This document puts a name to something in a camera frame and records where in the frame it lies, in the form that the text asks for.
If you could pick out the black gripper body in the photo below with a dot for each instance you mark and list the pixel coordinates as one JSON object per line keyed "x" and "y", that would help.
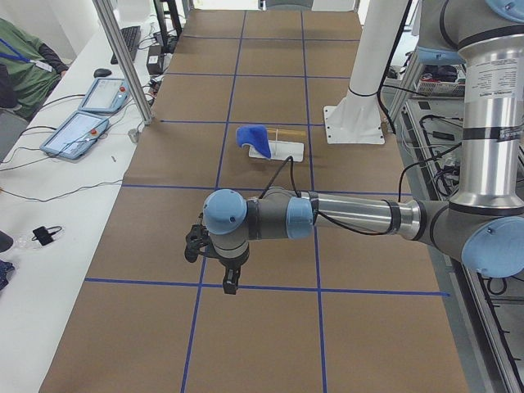
{"x": 230, "y": 264}

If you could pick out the blue microfiber towel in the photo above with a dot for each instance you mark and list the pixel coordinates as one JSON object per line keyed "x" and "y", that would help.
{"x": 256, "y": 136}

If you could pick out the white towel rack base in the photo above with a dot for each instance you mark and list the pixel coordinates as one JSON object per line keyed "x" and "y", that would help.
{"x": 280, "y": 150}

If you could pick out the right wooden rack rod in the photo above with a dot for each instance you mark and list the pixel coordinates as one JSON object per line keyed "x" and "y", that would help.
{"x": 286, "y": 131}

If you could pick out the lower teach pendant tablet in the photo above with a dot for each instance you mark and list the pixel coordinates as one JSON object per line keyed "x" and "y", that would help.
{"x": 73, "y": 138}

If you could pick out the teach pendant tablet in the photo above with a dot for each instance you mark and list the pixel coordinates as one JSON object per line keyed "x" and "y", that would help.
{"x": 73, "y": 138}
{"x": 105, "y": 96}

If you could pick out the upper teach pendant tablet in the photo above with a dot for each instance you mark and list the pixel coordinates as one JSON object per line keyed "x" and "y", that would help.
{"x": 105, "y": 96}

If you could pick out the black power adapter box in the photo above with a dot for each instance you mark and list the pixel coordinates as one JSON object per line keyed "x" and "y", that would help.
{"x": 155, "y": 60}

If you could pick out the black computer mouse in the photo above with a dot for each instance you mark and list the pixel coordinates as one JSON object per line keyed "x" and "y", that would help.
{"x": 102, "y": 73}

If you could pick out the black keyboard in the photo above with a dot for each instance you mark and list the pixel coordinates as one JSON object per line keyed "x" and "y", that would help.
{"x": 131, "y": 36}

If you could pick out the person in green shirt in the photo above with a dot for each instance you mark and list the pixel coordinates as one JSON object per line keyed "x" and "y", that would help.
{"x": 30, "y": 70}

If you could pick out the white plastic basket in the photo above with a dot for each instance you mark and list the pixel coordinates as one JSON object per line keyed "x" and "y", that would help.
{"x": 440, "y": 89}

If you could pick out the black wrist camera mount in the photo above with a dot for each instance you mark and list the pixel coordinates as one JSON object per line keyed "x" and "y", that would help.
{"x": 231, "y": 280}

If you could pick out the black small device with cable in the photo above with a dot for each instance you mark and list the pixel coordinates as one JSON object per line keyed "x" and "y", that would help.
{"x": 46, "y": 235}

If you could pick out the aluminium frame post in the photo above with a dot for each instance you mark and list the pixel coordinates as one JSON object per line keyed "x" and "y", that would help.
{"x": 114, "y": 36}

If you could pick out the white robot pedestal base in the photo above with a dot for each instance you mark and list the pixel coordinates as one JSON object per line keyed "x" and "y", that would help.
{"x": 356, "y": 119}

